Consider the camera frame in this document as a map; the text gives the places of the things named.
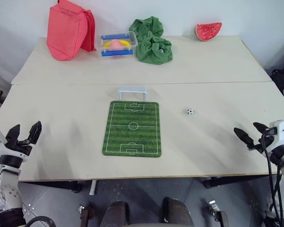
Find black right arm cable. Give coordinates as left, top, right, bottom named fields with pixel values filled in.
left=262, top=129, right=283, bottom=227

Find yellow toy banana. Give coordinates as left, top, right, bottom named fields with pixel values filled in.
left=102, top=39, right=131, bottom=48

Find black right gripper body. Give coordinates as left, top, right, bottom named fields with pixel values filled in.
left=247, top=135, right=275, bottom=155

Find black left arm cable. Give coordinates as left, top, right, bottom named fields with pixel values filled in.
left=25, top=216, right=57, bottom=227

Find black equipment with white part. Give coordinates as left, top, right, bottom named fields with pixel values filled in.
left=270, top=69, right=284, bottom=107

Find crumpled green cloth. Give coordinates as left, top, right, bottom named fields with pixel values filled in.
left=129, top=16, right=174, bottom=66

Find green soccer field mat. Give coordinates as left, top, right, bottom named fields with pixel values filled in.
left=101, top=100, right=162, bottom=157

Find dark rounded brown shape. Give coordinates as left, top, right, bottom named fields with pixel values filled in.
left=101, top=201, right=131, bottom=227
left=161, top=197, right=193, bottom=225

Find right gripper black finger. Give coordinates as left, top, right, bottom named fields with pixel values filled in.
left=233, top=127, right=255, bottom=150
left=253, top=122, right=272, bottom=136

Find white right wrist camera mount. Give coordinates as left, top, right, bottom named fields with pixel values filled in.
left=262, top=119, right=284, bottom=152

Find red fabric bag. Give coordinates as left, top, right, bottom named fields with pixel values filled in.
left=46, top=0, right=97, bottom=62

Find metal caster bracket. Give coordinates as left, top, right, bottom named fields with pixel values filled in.
left=77, top=203, right=96, bottom=227
left=207, top=200, right=228, bottom=223

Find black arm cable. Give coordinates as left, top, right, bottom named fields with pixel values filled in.
left=262, top=129, right=283, bottom=227
left=25, top=216, right=57, bottom=227

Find clear plastic box blue clips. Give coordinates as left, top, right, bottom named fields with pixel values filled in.
left=99, top=31, right=139, bottom=58

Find black table frame bar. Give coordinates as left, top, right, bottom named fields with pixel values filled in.
left=203, top=175, right=283, bottom=189

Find small white toy goal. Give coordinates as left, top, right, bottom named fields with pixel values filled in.
left=118, top=86, right=148, bottom=102

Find toy watermelon slice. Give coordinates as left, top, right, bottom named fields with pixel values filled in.
left=195, top=22, right=223, bottom=42

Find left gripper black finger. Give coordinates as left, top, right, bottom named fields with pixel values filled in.
left=26, top=121, right=43, bottom=144
left=5, top=124, right=21, bottom=143

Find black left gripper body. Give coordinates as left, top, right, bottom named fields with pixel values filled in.
left=6, top=138, right=33, bottom=157

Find pink toy peach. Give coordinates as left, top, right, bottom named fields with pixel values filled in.
left=110, top=40, right=123, bottom=50

